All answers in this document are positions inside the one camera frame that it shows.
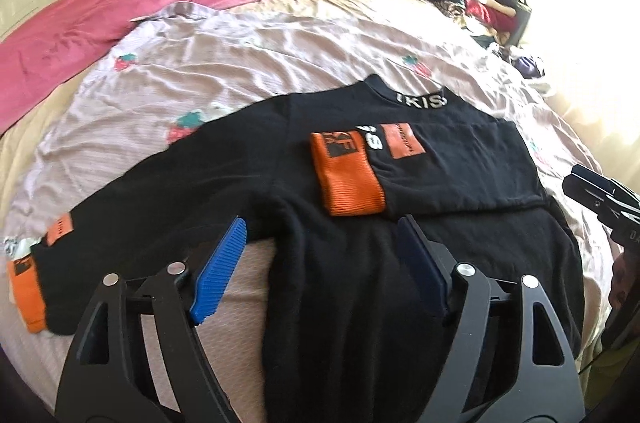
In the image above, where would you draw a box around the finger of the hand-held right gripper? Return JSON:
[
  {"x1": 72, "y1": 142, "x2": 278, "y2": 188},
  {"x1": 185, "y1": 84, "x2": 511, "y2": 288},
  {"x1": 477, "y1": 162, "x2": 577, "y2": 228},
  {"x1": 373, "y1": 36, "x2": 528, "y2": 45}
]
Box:
[
  {"x1": 561, "y1": 164, "x2": 640, "y2": 216},
  {"x1": 596, "y1": 205, "x2": 640, "y2": 250}
]

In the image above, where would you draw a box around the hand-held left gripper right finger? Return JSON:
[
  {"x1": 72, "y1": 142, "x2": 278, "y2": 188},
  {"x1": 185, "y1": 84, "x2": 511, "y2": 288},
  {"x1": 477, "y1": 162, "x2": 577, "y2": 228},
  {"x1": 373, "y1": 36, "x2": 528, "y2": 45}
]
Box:
[{"x1": 395, "y1": 214, "x2": 587, "y2": 423}]

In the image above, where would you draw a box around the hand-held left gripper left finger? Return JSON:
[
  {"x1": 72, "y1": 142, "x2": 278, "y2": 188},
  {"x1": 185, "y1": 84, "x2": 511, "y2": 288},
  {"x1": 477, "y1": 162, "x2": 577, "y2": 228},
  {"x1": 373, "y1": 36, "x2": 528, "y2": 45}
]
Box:
[{"x1": 54, "y1": 215, "x2": 248, "y2": 423}]

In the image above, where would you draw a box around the black sweater with orange cuffs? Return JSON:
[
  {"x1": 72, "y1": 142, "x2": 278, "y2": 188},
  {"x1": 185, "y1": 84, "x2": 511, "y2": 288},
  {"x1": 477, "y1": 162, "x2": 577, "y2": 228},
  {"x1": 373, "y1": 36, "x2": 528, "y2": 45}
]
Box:
[{"x1": 7, "y1": 74, "x2": 586, "y2": 423}]

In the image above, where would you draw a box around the purple crumpled garment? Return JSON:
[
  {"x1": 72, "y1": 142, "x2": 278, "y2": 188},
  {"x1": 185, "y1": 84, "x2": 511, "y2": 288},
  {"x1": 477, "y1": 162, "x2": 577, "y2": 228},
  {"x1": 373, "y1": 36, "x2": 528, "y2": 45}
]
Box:
[{"x1": 514, "y1": 55, "x2": 547, "y2": 80}]

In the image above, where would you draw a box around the dark storage box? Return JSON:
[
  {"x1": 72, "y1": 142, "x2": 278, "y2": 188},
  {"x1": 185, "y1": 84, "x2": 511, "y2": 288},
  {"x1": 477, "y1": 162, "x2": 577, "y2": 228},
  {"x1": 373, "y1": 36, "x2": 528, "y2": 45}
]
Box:
[{"x1": 514, "y1": 5, "x2": 532, "y2": 50}]

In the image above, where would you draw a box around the light window curtain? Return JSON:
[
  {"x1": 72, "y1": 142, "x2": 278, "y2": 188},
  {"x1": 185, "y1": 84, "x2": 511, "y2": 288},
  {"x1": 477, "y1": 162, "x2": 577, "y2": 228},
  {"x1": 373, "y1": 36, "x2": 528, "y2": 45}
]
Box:
[{"x1": 520, "y1": 0, "x2": 640, "y2": 144}]

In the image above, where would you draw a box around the lilac strawberry bear printed blanket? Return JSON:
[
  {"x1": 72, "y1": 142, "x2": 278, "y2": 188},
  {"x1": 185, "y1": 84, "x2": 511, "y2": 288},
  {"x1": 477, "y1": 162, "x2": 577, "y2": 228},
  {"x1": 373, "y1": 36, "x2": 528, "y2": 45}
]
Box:
[{"x1": 0, "y1": 0, "x2": 608, "y2": 409}]

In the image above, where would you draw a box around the pink fleece blanket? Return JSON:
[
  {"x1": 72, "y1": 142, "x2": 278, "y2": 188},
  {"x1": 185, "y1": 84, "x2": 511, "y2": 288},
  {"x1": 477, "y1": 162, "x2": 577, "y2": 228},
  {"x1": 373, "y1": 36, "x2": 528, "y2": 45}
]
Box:
[{"x1": 0, "y1": 0, "x2": 311, "y2": 136}]

